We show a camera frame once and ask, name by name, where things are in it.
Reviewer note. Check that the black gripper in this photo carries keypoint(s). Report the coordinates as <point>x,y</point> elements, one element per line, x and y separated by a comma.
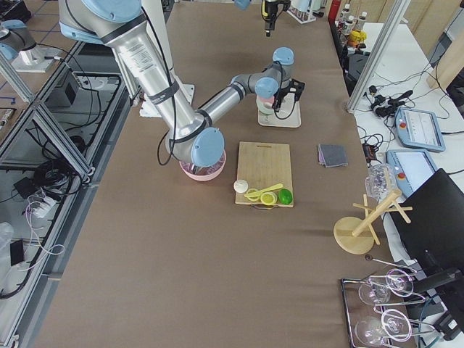
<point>278,100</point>
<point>268,11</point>

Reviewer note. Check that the small pink bowl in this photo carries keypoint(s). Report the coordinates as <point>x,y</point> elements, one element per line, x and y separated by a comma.
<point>266,100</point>

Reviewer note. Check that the green bowl stack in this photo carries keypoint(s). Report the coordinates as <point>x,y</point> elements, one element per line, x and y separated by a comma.
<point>265,106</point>

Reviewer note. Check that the large pink ice bowl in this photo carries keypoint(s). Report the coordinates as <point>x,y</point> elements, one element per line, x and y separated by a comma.
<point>204,173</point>

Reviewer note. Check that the cream rabbit tray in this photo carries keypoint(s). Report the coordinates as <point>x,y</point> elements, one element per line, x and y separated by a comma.
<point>288,116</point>

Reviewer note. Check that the white dish rack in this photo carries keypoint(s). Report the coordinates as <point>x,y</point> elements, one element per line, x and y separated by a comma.
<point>302,10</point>

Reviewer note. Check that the bamboo cutting board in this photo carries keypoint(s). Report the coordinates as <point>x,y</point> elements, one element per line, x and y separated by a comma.
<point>262,165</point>

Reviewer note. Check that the grey folded cloth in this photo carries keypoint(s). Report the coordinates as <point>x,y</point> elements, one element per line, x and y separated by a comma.
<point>330,155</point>

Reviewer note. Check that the white toy bun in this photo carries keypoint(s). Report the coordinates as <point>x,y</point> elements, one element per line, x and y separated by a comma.
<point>240,186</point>

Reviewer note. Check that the green plastic lime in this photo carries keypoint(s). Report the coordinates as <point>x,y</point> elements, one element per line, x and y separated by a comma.
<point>285,196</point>

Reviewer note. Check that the yellow plastic knife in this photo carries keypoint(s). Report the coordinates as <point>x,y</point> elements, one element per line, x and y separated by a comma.
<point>270,188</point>

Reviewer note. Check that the upper teach pendant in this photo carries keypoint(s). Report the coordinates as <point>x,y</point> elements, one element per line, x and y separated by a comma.
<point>419,129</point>

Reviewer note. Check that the teach pendant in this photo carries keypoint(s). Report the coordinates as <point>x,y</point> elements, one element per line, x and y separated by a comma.
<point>419,129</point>
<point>412,168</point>

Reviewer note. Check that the lower teach pendant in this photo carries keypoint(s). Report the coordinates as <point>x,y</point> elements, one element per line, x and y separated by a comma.
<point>412,168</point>

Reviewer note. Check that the wooden mug tree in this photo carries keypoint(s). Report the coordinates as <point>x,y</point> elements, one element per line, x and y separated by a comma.
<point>358,236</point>

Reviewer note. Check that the black monitor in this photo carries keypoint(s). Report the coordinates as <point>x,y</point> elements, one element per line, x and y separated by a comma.
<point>434,235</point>

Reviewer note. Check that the upper wine glass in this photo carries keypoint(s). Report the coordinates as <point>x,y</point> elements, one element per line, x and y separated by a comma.
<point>378,289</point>

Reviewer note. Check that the wine glass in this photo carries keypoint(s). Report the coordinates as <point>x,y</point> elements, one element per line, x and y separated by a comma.
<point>391,328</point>
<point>378,289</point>

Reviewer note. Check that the lower wine glass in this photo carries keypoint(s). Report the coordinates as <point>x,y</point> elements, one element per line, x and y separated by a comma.
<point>391,328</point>

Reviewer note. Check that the aluminium frame post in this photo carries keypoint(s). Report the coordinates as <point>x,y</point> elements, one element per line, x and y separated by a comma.
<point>382,42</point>

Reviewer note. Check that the wire glass rack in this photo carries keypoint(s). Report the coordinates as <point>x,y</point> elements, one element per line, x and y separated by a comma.
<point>419,327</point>

